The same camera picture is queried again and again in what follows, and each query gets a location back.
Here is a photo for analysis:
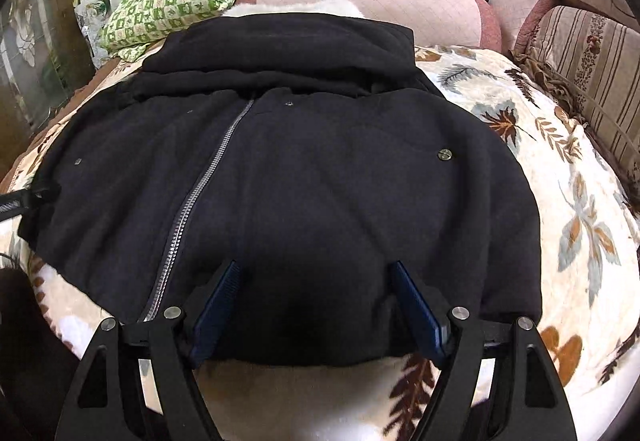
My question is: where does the pink quilted sofa backrest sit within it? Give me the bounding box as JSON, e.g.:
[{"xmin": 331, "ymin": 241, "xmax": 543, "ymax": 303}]
[{"xmin": 235, "ymin": 0, "xmax": 502, "ymax": 53}]

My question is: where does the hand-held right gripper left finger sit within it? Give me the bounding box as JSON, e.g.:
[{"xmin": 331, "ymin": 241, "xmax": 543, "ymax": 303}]
[{"xmin": 54, "ymin": 259, "xmax": 243, "ymax": 441}]

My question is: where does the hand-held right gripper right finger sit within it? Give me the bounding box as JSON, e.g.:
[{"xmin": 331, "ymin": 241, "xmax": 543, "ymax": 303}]
[{"xmin": 390, "ymin": 260, "xmax": 580, "ymax": 441}]

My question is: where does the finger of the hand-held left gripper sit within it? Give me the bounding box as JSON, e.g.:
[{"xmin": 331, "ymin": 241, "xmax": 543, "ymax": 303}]
[{"xmin": 0, "ymin": 190, "xmax": 51, "ymax": 223}]

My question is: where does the black zip-up coat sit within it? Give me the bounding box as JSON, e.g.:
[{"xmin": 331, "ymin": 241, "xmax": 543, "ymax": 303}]
[{"xmin": 17, "ymin": 12, "xmax": 545, "ymax": 367}]

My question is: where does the leaf print blanket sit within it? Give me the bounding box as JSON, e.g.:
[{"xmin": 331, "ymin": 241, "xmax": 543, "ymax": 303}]
[{"xmin": 0, "ymin": 44, "xmax": 640, "ymax": 441}]

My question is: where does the striped floral sofa cushion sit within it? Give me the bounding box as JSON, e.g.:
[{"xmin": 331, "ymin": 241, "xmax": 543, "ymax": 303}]
[{"xmin": 515, "ymin": 5, "xmax": 640, "ymax": 187}]

